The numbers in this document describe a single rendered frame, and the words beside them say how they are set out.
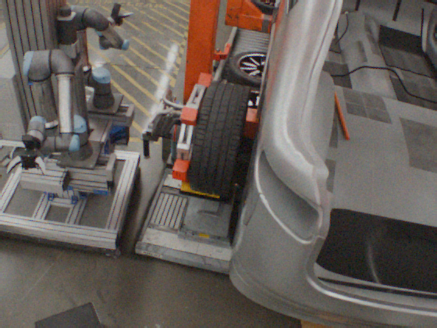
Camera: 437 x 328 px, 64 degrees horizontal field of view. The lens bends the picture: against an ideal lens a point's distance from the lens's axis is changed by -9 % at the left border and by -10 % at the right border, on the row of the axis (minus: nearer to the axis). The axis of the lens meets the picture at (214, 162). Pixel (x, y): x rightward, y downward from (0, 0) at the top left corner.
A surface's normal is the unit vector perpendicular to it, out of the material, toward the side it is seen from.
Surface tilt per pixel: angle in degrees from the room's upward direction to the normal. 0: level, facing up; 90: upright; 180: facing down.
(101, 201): 0
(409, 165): 22
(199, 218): 0
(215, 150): 60
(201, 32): 90
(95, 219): 0
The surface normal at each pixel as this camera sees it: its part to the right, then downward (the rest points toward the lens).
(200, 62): -0.18, 0.67
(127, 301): 0.11, -0.71
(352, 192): 0.04, -0.45
